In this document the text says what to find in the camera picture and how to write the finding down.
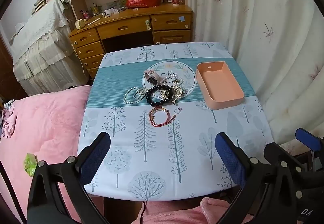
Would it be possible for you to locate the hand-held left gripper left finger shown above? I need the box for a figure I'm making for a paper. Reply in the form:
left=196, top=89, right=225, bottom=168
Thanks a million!
left=27, top=132, right=112, bottom=224

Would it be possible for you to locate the green snack packet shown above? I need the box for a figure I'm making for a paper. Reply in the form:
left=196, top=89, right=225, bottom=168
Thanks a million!
left=23, top=153, right=38, bottom=176

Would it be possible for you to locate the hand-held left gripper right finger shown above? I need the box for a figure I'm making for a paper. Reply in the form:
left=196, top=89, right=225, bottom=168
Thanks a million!
left=215, top=132, right=300, bottom=224

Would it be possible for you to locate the black bead bracelet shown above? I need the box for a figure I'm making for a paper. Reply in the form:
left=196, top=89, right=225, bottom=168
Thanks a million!
left=146, top=85, right=175, bottom=107

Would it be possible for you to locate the red string bracelet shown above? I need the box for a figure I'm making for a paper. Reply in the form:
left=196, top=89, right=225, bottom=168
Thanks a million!
left=148, top=107, right=178, bottom=127

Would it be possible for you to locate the pink plastic box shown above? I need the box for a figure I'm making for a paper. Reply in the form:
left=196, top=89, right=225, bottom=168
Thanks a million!
left=195, top=61, right=245, bottom=110

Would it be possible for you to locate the pearl bracelet with gold charm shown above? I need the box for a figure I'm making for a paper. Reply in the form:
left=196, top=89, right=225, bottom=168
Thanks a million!
left=162, top=75, right=184, bottom=88

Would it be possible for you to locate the stack of books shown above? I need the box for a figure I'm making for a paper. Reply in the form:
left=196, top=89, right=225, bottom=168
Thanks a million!
left=32, top=0, right=64, bottom=14

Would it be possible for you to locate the long white pearl necklace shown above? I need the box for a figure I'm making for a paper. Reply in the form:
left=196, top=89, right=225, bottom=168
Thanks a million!
left=124, top=87, right=150, bottom=105

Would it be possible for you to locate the pink fleece blanket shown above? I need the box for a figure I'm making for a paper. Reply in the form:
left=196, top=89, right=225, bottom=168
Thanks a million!
left=0, top=85, right=107, bottom=224

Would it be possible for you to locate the white leaf print curtain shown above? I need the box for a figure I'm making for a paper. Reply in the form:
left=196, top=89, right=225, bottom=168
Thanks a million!
left=186, top=0, right=324, bottom=143

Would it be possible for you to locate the cream lace furniture cover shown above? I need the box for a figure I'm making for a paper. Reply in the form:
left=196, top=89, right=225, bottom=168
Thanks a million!
left=10, top=0, right=89, bottom=95

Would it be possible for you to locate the tree print tablecloth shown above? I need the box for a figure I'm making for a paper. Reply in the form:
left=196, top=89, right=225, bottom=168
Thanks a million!
left=77, top=42, right=275, bottom=202

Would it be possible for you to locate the gold leaf chain jewelry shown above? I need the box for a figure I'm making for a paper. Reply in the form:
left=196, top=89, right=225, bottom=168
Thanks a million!
left=161, top=86, right=186, bottom=104

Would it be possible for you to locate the pink fleece clothing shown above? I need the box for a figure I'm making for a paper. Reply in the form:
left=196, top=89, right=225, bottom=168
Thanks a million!
left=142, top=197, right=233, bottom=224

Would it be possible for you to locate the floral patterned cloth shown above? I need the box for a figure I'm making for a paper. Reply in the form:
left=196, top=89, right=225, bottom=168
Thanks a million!
left=1, top=100, right=17, bottom=138

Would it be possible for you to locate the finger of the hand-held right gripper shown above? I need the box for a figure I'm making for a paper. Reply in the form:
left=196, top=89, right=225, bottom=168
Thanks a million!
left=295, top=127, right=324, bottom=154
left=263, top=145, right=314, bottom=189

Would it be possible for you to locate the wooden desk with drawers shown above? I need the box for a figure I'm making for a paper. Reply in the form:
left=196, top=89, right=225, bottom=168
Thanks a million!
left=69, top=4, right=194, bottom=80

